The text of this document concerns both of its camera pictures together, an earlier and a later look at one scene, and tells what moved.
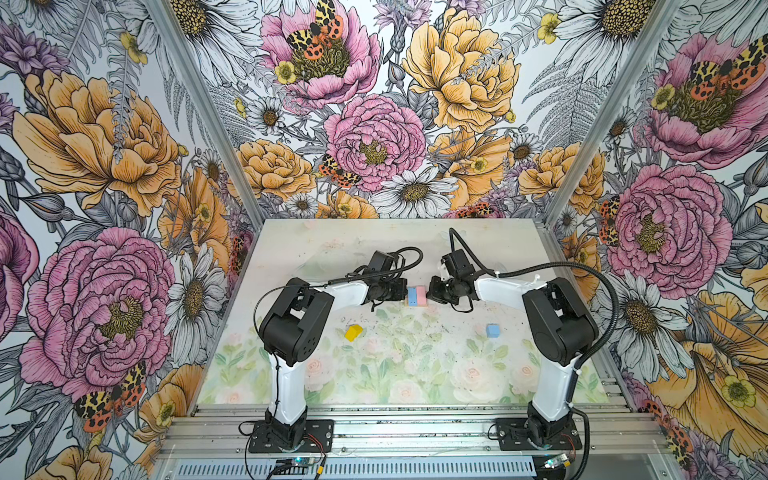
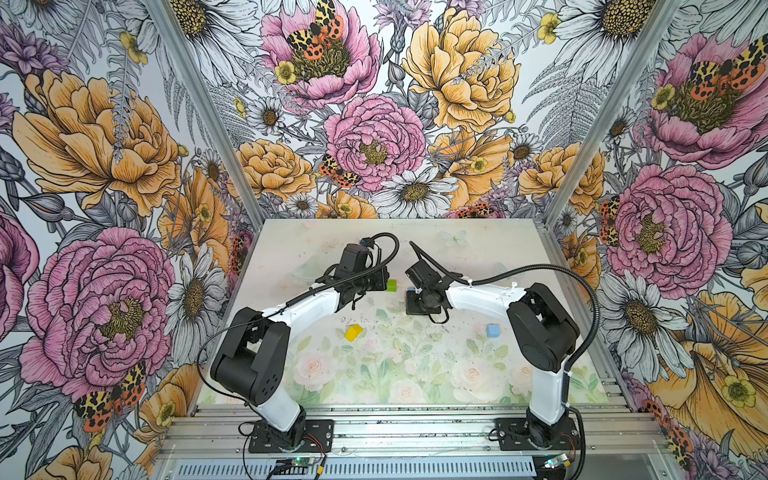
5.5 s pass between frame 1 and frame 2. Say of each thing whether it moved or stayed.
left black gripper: moved
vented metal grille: stayed
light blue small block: stayed
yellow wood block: stayed
